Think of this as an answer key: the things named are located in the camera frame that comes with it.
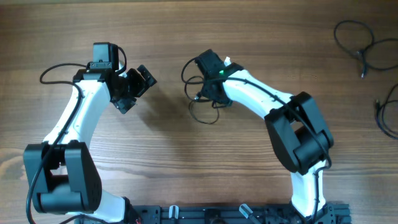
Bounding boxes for black left camera cable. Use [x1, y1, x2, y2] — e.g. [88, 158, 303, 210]
[25, 63, 91, 224]

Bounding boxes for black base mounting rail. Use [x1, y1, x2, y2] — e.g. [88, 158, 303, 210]
[74, 203, 352, 224]

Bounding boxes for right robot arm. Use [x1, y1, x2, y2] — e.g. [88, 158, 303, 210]
[185, 49, 334, 223]

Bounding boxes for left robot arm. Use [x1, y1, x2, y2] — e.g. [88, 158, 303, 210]
[23, 42, 157, 223]

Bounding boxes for black USB cable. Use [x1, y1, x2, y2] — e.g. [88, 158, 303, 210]
[333, 19, 398, 79]

